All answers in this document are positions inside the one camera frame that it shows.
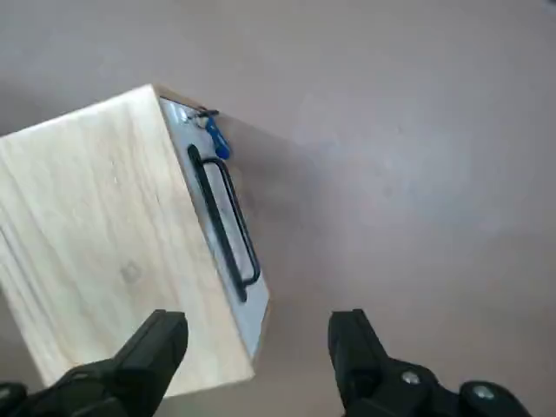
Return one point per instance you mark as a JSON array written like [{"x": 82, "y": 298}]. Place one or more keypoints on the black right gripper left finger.
[{"x": 143, "y": 360}]

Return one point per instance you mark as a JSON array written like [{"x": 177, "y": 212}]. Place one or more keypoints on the small clear adhesive hook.
[{"x": 184, "y": 116}]

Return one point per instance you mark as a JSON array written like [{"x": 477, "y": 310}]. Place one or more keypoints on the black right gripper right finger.
[{"x": 356, "y": 347}]

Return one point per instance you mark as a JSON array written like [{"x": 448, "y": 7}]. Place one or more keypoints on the light wooden drawer box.
[{"x": 95, "y": 217}]

